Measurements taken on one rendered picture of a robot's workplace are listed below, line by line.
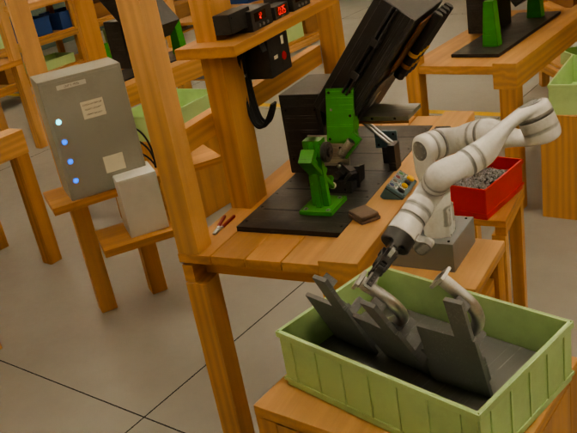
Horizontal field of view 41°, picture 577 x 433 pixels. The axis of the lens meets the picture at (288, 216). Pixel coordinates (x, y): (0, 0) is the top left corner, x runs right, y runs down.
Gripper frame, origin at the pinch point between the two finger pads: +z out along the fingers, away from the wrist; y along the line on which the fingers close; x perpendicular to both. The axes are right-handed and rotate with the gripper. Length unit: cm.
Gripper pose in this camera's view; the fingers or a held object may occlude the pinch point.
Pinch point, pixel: (369, 283)
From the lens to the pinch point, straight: 179.3
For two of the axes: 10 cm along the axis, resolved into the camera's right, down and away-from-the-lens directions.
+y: 1.1, -2.8, -9.5
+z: -5.6, 7.8, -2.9
